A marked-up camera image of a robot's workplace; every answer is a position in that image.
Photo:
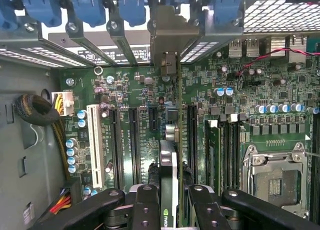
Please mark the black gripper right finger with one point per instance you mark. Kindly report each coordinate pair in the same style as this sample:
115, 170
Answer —
207, 210

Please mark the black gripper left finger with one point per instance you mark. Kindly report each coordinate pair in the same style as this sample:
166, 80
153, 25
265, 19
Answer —
145, 210

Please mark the metal CPU socket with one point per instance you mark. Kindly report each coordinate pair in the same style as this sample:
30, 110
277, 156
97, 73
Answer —
275, 180

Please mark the white expansion slot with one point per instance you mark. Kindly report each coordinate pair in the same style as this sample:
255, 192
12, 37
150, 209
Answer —
96, 145

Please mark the green Dell motherboard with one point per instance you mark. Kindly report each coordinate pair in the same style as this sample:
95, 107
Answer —
262, 102

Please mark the white power connector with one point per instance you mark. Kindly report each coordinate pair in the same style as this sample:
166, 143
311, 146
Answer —
66, 102

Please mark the dark grey open PC case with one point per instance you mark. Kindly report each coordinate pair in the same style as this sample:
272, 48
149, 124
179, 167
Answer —
275, 15

